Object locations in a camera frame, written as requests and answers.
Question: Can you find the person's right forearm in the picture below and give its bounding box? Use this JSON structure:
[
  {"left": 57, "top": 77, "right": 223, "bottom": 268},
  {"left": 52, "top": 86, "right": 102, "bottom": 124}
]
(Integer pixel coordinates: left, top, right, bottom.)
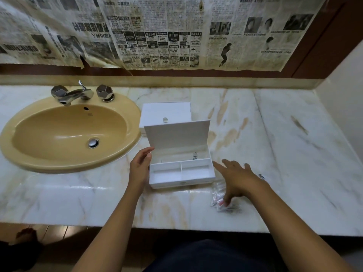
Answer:
[{"left": 249, "top": 181, "right": 355, "bottom": 272}]

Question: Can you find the person's left forearm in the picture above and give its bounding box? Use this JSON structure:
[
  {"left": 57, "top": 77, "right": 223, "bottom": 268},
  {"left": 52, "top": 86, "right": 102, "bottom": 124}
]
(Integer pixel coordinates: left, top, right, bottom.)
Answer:
[{"left": 72, "top": 185, "right": 145, "bottom": 272}]

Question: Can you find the red item packet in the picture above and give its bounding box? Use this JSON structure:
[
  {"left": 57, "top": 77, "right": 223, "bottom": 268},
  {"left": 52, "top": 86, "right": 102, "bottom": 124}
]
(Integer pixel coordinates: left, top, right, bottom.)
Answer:
[{"left": 210, "top": 198, "right": 240, "bottom": 213}]

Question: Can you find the person's left hand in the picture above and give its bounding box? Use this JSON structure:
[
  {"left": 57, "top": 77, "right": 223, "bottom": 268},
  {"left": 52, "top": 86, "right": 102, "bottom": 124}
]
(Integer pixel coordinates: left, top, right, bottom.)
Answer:
[{"left": 129, "top": 147, "right": 155, "bottom": 193}]

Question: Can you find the person's right hand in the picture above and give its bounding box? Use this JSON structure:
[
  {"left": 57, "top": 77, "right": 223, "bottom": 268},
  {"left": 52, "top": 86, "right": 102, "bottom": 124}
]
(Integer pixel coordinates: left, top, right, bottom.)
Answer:
[{"left": 213, "top": 159, "right": 266, "bottom": 207}]

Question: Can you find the white box with round knob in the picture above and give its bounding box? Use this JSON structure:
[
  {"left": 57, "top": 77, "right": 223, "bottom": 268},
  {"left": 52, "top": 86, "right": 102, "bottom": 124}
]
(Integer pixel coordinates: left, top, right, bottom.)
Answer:
[
  {"left": 138, "top": 102, "right": 192, "bottom": 136},
  {"left": 144, "top": 119, "right": 216, "bottom": 190}
]

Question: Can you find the person's dark clothing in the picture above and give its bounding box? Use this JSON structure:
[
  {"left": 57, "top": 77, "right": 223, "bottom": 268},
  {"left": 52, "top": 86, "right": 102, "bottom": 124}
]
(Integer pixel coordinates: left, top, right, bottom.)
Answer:
[{"left": 143, "top": 239, "right": 281, "bottom": 272}]

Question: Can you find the chrome faceted faucet knob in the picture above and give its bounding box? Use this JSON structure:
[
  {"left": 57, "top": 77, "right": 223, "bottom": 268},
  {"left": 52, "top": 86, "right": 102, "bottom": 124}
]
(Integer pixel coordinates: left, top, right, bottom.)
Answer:
[
  {"left": 96, "top": 84, "right": 115, "bottom": 102},
  {"left": 51, "top": 85, "right": 68, "bottom": 99}
]

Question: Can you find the beige oval sink basin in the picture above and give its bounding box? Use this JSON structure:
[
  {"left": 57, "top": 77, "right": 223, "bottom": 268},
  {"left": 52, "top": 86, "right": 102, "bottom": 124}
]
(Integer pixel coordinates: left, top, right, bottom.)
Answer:
[{"left": 0, "top": 92, "right": 142, "bottom": 174}]

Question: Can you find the chrome faucet spout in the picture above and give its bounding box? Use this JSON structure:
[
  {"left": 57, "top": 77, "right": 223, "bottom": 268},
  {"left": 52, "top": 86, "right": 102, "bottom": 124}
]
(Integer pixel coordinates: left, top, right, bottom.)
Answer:
[{"left": 59, "top": 80, "right": 95, "bottom": 107}]

